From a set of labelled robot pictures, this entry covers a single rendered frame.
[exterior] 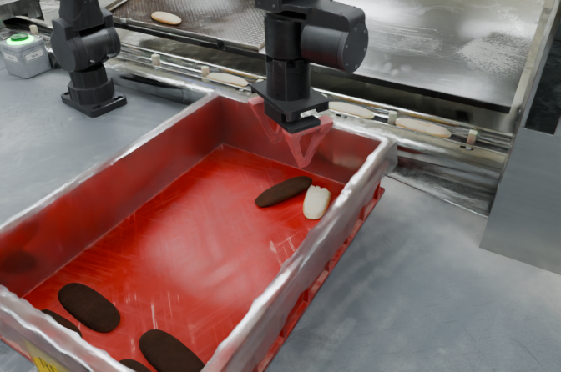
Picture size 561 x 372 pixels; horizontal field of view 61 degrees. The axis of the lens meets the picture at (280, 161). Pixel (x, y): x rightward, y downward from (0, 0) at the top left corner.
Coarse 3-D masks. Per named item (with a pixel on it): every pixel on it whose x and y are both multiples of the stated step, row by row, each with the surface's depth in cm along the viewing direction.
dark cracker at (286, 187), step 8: (304, 176) 74; (280, 184) 73; (288, 184) 72; (296, 184) 72; (304, 184) 72; (264, 192) 72; (272, 192) 71; (280, 192) 71; (288, 192) 71; (296, 192) 72; (256, 200) 71; (264, 200) 70; (272, 200) 70; (280, 200) 71
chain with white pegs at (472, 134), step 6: (36, 30) 125; (156, 54) 108; (156, 60) 108; (204, 66) 102; (204, 72) 102; (390, 114) 85; (396, 114) 85; (390, 120) 86; (474, 132) 80; (468, 138) 80; (474, 138) 80; (474, 144) 81
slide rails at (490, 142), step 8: (8, 24) 131; (16, 24) 131; (40, 32) 126; (48, 32) 126; (136, 56) 112; (144, 56) 112; (168, 64) 108; (176, 64) 108; (184, 64) 108; (200, 72) 105; (216, 72) 105; (248, 80) 101; (352, 104) 92; (376, 112) 89; (448, 128) 84; (456, 136) 82; (464, 136) 82; (480, 136) 82; (488, 144) 80; (496, 144) 80; (504, 144) 80
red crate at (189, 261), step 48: (192, 192) 74; (240, 192) 74; (336, 192) 74; (96, 240) 65; (144, 240) 65; (192, 240) 65; (240, 240) 65; (288, 240) 65; (48, 288) 58; (96, 288) 58; (144, 288) 58; (192, 288) 58; (240, 288) 58; (0, 336) 51; (96, 336) 52; (192, 336) 52
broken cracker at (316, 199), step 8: (312, 192) 72; (320, 192) 72; (328, 192) 72; (304, 200) 71; (312, 200) 70; (320, 200) 70; (328, 200) 71; (304, 208) 70; (312, 208) 69; (320, 208) 69; (312, 216) 68; (320, 216) 68
